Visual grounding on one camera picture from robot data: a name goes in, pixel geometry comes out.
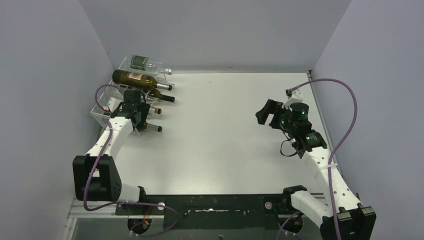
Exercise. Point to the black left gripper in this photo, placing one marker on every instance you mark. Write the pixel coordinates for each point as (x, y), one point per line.
(141, 112)

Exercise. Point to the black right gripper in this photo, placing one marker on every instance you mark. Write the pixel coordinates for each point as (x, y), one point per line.
(272, 112)

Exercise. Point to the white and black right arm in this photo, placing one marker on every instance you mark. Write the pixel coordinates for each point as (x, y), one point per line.
(343, 216)

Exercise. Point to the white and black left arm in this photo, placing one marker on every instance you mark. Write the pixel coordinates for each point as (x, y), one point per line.
(95, 174)

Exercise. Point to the olive bottle with black cap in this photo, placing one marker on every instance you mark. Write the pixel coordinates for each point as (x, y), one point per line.
(148, 126)

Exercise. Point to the clear bottle with brown cap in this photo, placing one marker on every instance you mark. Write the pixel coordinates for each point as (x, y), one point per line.
(155, 110)

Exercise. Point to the dark green wine bottle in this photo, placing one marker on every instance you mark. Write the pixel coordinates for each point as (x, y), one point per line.
(155, 93)

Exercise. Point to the brown bottle with tan label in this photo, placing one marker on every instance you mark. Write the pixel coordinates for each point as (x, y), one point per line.
(138, 81)

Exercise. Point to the clear bottle with dark label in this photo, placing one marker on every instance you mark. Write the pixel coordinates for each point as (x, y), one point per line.
(148, 65)

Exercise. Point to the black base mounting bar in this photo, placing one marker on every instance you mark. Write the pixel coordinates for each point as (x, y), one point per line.
(208, 212)

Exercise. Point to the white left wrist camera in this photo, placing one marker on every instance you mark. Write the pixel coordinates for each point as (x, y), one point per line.
(112, 104)

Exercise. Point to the white wire wine rack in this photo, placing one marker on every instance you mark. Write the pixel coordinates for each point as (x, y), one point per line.
(108, 97)

